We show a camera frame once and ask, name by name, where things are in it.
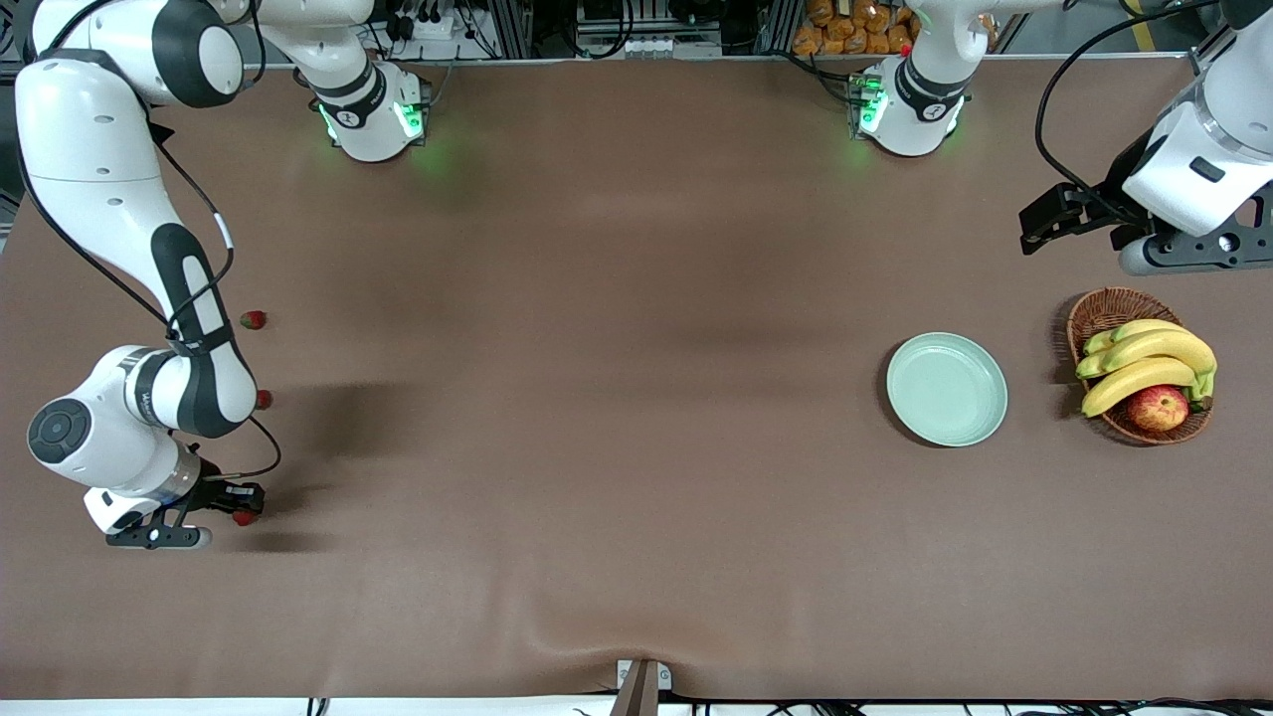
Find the brown wicker basket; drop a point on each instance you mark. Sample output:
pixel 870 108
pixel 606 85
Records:
pixel 1114 308

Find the pile of brown bread rolls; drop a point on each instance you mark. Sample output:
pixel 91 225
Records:
pixel 850 30

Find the red yellow apple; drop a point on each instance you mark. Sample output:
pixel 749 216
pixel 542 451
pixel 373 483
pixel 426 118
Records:
pixel 1157 409

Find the metal table edge bracket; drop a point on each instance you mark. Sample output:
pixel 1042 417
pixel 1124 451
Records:
pixel 641 681

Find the white power strip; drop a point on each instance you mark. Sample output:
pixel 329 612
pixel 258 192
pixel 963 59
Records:
pixel 428 22

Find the white terminal block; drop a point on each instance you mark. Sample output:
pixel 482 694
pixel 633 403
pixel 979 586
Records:
pixel 646 46

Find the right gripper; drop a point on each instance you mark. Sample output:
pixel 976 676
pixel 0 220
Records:
pixel 210 489

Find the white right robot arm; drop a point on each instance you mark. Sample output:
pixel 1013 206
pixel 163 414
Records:
pixel 90 149

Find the aluminium frame post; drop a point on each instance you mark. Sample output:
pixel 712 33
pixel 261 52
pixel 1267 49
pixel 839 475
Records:
pixel 512 28
pixel 779 25

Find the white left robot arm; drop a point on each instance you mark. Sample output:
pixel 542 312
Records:
pixel 915 109

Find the yellow banana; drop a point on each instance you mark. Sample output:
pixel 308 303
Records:
pixel 1134 381
pixel 1164 346
pixel 1144 325

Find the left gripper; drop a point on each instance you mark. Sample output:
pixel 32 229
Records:
pixel 1107 202

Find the light green round plate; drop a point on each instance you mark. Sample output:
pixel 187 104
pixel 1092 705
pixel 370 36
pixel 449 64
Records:
pixel 945 390

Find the brown table mat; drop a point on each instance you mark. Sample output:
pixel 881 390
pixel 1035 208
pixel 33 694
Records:
pixel 597 298

